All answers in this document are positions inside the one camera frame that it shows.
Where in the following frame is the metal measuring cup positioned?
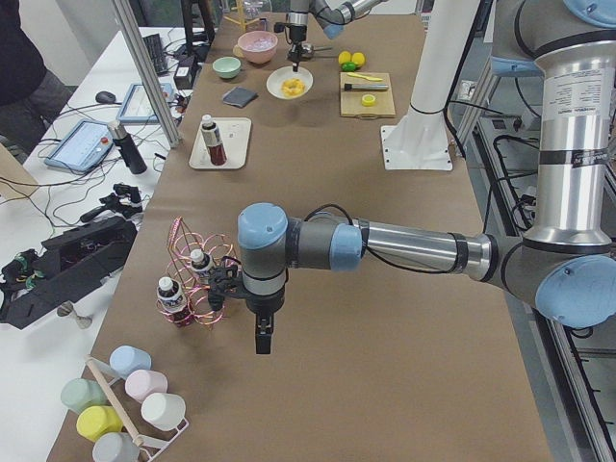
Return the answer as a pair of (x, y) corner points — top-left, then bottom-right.
(301, 42), (332, 61)

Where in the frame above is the dark bottle in rack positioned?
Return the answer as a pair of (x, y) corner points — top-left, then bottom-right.
(157, 276), (193, 327)
(190, 248), (214, 285)

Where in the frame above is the white cup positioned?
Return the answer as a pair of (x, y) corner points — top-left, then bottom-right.
(141, 392), (186, 431)

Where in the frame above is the green cup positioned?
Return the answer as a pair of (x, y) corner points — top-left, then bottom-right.
(61, 378), (108, 414)

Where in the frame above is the wooden rack handle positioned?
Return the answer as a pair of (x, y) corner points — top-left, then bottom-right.
(85, 355), (144, 448)

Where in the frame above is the blue teach pendant near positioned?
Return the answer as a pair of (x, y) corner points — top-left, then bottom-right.
(44, 119), (114, 173)

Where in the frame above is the green lime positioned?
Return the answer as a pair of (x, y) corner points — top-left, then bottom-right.
(341, 62), (357, 72)

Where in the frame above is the pink bowl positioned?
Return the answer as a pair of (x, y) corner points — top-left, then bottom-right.
(237, 31), (278, 64)

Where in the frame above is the aluminium post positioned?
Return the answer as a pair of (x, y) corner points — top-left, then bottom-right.
(111, 0), (181, 148)

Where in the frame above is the knife with black handle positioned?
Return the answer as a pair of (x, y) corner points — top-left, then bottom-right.
(343, 83), (389, 91)

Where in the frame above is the red sauce bottle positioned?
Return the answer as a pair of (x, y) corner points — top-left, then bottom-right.
(200, 115), (227, 167)

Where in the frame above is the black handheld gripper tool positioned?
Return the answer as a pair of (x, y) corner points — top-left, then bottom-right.
(80, 183), (143, 223)

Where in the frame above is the cream tray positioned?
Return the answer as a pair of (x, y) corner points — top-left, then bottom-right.
(189, 117), (252, 170)

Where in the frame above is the black thermos bottle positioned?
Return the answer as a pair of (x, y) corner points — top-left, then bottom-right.
(108, 119), (147, 175)

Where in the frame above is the yellow lemon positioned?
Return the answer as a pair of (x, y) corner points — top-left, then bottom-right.
(338, 50), (352, 65)

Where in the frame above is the lemon half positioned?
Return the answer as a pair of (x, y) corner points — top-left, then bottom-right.
(361, 93), (376, 107)

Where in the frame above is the black keyboard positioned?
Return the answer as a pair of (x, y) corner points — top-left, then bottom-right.
(142, 34), (168, 75)

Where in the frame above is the white round plate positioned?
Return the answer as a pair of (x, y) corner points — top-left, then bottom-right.
(266, 66), (314, 100)

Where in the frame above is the grey folded cloth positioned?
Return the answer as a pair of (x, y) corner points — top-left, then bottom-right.
(222, 87), (258, 108)

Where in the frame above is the yellow plastic knife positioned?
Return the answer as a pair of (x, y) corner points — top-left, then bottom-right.
(346, 72), (383, 82)

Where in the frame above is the wooden cutting board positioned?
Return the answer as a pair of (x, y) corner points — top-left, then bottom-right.
(340, 72), (396, 118)

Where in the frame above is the blue teach pendant far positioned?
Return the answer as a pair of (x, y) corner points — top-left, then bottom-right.
(116, 83), (158, 124)

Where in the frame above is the yellow cup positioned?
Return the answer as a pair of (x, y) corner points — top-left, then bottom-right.
(76, 405), (123, 443)

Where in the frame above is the green bowl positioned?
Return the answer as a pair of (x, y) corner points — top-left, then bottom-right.
(212, 57), (242, 80)

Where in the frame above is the black computer mouse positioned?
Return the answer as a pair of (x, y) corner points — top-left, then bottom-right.
(95, 90), (121, 105)

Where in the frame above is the white wire cup rack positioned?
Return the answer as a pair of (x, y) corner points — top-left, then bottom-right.
(103, 363), (190, 461)

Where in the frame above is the blue cup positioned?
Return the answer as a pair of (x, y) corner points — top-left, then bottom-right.
(110, 345), (152, 379)

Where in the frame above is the black power adapter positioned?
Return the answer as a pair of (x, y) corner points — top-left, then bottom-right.
(173, 56), (198, 90)

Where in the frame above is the person in dark clothes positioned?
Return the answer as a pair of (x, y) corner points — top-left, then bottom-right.
(1, 1), (71, 154)

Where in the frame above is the pink cup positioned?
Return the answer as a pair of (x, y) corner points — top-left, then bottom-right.
(124, 370), (168, 403)

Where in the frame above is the grey cup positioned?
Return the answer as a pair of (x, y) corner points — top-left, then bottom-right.
(92, 432), (140, 462)

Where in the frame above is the copper wire bottle rack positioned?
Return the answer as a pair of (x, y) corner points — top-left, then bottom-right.
(166, 217), (236, 330)

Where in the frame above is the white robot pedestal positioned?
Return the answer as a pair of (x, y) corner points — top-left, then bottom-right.
(381, 0), (480, 171)

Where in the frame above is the yellow donut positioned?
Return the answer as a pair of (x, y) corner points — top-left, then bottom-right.
(280, 78), (306, 99)

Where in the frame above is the blue teach pendant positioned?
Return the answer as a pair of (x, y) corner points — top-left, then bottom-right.
(116, 83), (158, 124)
(44, 119), (114, 173)

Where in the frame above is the black equipment case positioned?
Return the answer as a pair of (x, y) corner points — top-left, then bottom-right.
(1, 217), (137, 329)

